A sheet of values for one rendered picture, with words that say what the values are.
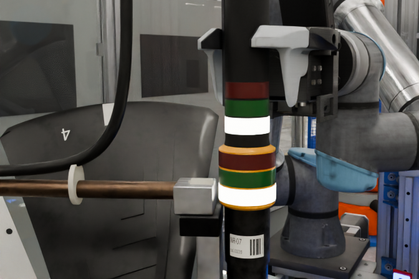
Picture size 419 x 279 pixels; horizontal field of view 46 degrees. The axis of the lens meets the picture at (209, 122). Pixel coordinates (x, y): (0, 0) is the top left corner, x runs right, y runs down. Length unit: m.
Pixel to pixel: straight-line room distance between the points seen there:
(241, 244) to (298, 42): 0.15
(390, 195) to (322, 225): 0.20
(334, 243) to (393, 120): 0.58
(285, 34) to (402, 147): 0.32
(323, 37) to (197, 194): 0.15
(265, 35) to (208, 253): 0.17
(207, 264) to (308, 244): 0.77
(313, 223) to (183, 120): 0.67
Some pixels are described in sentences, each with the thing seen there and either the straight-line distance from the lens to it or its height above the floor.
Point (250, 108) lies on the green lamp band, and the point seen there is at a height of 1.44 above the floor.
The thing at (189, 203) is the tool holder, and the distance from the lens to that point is 0.37.
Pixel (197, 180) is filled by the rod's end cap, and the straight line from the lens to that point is 0.38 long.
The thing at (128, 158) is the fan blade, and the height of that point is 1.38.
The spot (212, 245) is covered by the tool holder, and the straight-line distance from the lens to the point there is 0.38.
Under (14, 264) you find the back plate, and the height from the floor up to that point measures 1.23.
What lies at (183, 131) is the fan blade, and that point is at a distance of 0.51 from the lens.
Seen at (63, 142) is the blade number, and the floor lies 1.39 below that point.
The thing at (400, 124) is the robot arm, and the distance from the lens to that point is 0.64.
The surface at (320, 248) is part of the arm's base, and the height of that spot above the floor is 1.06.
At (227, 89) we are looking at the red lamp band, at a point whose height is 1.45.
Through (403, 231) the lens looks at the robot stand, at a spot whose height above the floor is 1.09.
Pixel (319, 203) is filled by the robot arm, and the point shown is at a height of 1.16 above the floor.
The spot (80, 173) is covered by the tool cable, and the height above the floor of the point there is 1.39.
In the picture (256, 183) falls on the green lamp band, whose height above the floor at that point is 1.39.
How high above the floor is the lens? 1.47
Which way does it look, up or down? 7 degrees down
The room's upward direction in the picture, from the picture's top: 1 degrees counter-clockwise
